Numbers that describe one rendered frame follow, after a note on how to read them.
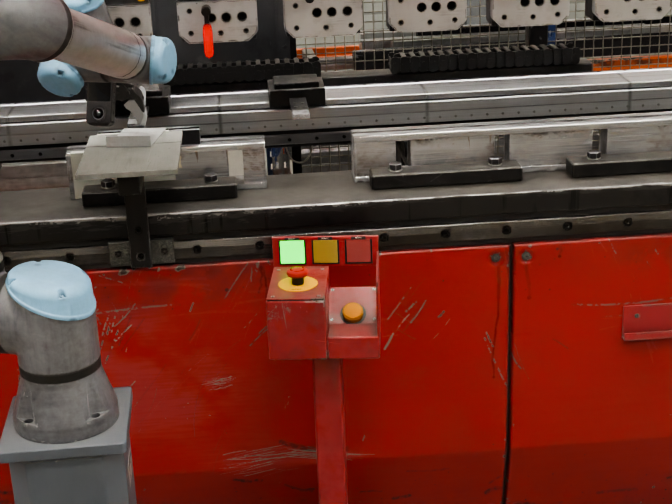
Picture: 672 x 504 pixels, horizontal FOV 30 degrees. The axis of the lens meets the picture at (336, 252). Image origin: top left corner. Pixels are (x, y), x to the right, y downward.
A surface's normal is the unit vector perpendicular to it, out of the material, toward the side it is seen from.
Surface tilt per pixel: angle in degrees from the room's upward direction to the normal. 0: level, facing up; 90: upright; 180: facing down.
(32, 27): 94
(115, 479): 90
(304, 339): 90
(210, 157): 90
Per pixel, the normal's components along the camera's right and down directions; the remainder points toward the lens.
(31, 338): -0.28, 0.36
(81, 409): 0.49, -0.01
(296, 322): -0.04, 0.36
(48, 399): -0.15, 0.06
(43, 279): 0.09, -0.92
